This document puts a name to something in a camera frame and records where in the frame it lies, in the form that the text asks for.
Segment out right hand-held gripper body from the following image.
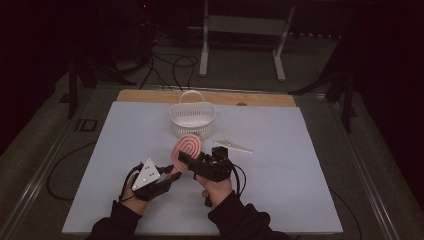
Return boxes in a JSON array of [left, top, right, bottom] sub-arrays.
[[191, 146, 235, 183]]

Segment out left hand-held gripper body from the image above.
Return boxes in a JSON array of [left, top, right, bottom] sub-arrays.
[[131, 157, 168, 202]]

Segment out pink vented hairbrush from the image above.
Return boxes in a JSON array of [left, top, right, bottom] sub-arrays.
[[170, 133, 204, 174]]

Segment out white slotted plastic basket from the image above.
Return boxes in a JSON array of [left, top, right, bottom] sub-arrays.
[[169, 89, 216, 140]]

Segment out person's right hand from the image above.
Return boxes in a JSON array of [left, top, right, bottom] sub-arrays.
[[194, 173, 234, 208]]

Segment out person's left hand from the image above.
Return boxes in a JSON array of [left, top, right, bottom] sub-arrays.
[[119, 178, 151, 216]]

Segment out white wedge-shaped flat piece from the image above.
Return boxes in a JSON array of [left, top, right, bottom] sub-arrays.
[[213, 139, 255, 155]]

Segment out light blue table mat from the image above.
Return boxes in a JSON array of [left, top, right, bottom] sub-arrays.
[[61, 101, 344, 235]]

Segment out black stand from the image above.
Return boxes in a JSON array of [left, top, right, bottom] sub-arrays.
[[65, 39, 138, 120], [288, 33, 359, 134]]

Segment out white metal stand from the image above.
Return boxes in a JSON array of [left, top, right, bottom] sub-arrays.
[[198, 0, 297, 83]]

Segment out left hand-held gripper black cable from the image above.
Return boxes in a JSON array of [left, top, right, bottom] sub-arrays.
[[118, 162, 144, 204]]

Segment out hand-held gripper black cable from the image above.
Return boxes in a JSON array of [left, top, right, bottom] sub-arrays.
[[229, 163, 248, 198], [118, 162, 144, 204]]

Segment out right hand-held gripper black cable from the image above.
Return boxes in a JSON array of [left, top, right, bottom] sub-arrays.
[[229, 163, 248, 198]]

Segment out black looped floor cables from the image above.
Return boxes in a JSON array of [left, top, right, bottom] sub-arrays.
[[139, 33, 200, 92]]

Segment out black floor cable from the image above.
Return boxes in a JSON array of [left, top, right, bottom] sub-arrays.
[[45, 141, 98, 202]]

